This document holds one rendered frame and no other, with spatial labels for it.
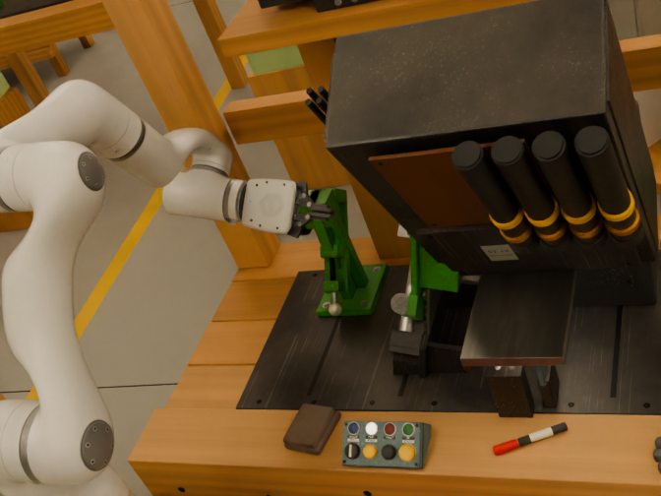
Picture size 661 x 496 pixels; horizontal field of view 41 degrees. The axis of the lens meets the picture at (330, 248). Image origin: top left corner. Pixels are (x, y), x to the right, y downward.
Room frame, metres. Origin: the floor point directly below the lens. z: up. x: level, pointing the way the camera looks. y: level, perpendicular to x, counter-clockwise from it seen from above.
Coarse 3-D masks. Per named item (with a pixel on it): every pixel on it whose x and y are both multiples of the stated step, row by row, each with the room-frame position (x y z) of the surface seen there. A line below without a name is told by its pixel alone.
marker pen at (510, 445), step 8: (560, 424) 0.99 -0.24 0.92; (536, 432) 0.99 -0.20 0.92; (544, 432) 0.99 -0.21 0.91; (552, 432) 0.98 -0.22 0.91; (560, 432) 0.98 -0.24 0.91; (512, 440) 1.00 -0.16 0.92; (520, 440) 0.99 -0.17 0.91; (528, 440) 0.99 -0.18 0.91; (536, 440) 0.99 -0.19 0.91; (496, 448) 1.00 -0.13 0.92; (504, 448) 0.99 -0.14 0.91; (512, 448) 0.99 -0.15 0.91
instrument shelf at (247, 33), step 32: (256, 0) 1.73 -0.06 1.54; (384, 0) 1.46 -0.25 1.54; (416, 0) 1.41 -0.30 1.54; (448, 0) 1.38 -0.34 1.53; (480, 0) 1.35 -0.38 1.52; (512, 0) 1.32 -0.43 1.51; (224, 32) 1.63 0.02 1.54; (256, 32) 1.57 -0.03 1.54; (288, 32) 1.53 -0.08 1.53; (320, 32) 1.50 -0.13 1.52; (352, 32) 1.47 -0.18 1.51
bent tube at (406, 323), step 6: (402, 228) 1.30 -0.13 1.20; (402, 234) 1.29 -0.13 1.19; (408, 276) 1.35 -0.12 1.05; (408, 282) 1.34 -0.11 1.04; (408, 288) 1.33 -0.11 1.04; (408, 294) 1.33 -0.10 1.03; (402, 318) 1.30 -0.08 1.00; (408, 318) 1.30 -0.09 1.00; (402, 324) 1.29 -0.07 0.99; (408, 324) 1.29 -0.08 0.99; (414, 324) 1.29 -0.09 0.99; (402, 330) 1.29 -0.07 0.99; (408, 330) 1.28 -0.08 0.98
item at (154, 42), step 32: (128, 0) 1.83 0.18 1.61; (160, 0) 1.88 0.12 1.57; (128, 32) 1.85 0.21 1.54; (160, 32) 1.83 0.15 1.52; (160, 64) 1.83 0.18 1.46; (192, 64) 1.88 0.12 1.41; (320, 64) 1.65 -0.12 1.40; (160, 96) 1.85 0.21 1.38; (192, 96) 1.83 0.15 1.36; (320, 96) 1.66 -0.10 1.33; (224, 128) 1.89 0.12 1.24; (192, 160) 1.85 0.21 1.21; (224, 224) 1.85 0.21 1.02; (384, 224) 1.64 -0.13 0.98; (256, 256) 1.83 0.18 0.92; (384, 256) 1.66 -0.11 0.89
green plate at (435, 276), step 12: (420, 252) 1.22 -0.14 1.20; (420, 264) 1.22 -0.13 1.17; (432, 264) 1.21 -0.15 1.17; (444, 264) 1.20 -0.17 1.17; (420, 276) 1.22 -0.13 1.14; (432, 276) 1.21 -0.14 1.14; (444, 276) 1.20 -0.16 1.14; (456, 276) 1.19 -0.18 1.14; (420, 288) 1.24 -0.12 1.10; (432, 288) 1.22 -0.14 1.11; (444, 288) 1.20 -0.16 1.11; (456, 288) 1.19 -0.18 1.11
